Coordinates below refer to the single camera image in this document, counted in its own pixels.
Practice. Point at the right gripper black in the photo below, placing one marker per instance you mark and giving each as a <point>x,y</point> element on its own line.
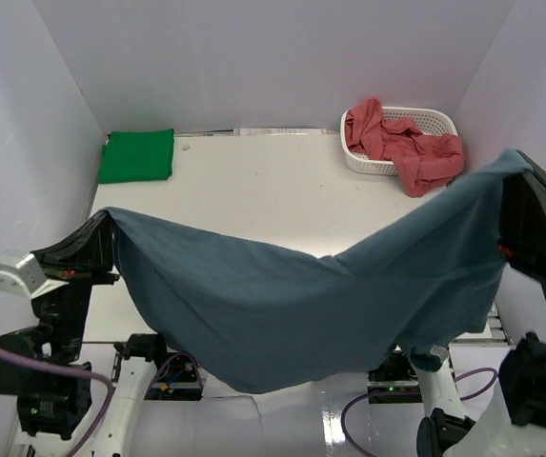
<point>528,232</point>

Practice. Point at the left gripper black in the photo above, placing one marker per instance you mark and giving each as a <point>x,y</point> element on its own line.
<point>84,253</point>

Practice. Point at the blue t shirt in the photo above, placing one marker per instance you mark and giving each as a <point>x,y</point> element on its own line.
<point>260,317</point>

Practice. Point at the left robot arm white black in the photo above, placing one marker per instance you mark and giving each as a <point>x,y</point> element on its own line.
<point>65,407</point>

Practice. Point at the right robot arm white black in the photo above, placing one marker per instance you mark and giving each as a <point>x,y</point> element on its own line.
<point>514,422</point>

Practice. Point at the folded green t shirt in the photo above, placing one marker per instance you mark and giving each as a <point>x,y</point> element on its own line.
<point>137,157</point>

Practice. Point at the red t shirt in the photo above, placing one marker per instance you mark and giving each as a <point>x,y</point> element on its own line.
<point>423,162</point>

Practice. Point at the white perforated plastic basket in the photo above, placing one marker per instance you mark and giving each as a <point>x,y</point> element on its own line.
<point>429,121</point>

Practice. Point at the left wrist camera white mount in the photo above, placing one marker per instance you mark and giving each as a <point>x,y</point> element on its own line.
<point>21,275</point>

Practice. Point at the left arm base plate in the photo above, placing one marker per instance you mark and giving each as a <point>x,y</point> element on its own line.
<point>177,378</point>

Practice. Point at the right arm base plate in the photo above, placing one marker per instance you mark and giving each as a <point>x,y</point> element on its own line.
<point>393,382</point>

